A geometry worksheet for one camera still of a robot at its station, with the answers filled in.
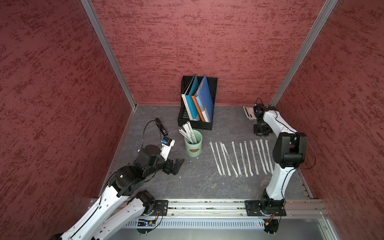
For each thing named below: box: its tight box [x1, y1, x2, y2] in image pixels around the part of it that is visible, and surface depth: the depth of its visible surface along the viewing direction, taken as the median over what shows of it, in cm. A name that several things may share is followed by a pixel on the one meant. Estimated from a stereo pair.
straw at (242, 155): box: [239, 142, 249, 178], surface depth 94 cm
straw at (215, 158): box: [209, 141, 223, 176], surface depth 94 cm
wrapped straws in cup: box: [178, 121, 198, 144], surface depth 87 cm
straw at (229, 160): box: [222, 143, 239, 178], surface depth 92 cm
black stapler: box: [155, 117, 169, 137], surface depth 108 cm
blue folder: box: [195, 74, 214, 123], surface depth 97 cm
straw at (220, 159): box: [215, 142, 226, 176], surface depth 94 cm
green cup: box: [184, 129, 203, 158], surface depth 89 cm
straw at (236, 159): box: [231, 141, 243, 177], surface depth 94 cm
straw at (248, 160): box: [243, 140, 254, 177], surface depth 93 cm
